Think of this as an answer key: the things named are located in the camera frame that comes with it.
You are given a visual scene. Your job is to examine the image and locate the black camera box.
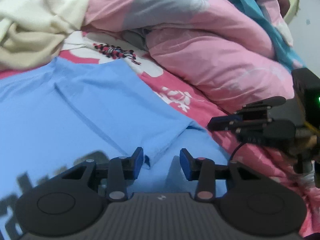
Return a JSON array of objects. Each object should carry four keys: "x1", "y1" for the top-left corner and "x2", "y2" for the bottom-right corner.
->
[{"x1": 291, "y1": 68, "x2": 320, "y2": 128}]

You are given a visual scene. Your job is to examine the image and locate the white knit sweater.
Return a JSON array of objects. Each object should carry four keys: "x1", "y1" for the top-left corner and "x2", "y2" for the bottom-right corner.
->
[{"x1": 1, "y1": 0, "x2": 89, "y2": 39}]

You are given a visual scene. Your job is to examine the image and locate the beige garment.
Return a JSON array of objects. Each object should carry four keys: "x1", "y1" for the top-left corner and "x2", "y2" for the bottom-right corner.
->
[{"x1": 1, "y1": 23, "x2": 66, "y2": 71}]

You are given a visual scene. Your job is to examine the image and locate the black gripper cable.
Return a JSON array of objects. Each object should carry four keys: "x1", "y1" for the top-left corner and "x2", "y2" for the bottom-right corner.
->
[{"x1": 228, "y1": 141, "x2": 247, "y2": 162}]

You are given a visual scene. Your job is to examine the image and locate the pink grey quilt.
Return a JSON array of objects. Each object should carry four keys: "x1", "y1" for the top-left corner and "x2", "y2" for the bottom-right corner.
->
[{"x1": 84, "y1": 0, "x2": 303, "y2": 112}]

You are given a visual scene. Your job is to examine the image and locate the operator right hand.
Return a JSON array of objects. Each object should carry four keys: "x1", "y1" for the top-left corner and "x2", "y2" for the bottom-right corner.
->
[{"x1": 303, "y1": 135, "x2": 318, "y2": 149}]

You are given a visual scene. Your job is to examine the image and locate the light blue t-shirt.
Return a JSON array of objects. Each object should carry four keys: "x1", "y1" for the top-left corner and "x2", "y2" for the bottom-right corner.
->
[{"x1": 1, "y1": 57, "x2": 227, "y2": 239}]

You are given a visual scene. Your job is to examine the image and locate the pink floral bed blanket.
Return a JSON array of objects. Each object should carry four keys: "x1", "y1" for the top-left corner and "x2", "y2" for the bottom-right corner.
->
[{"x1": 1, "y1": 32, "x2": 319, "y2": 239}]

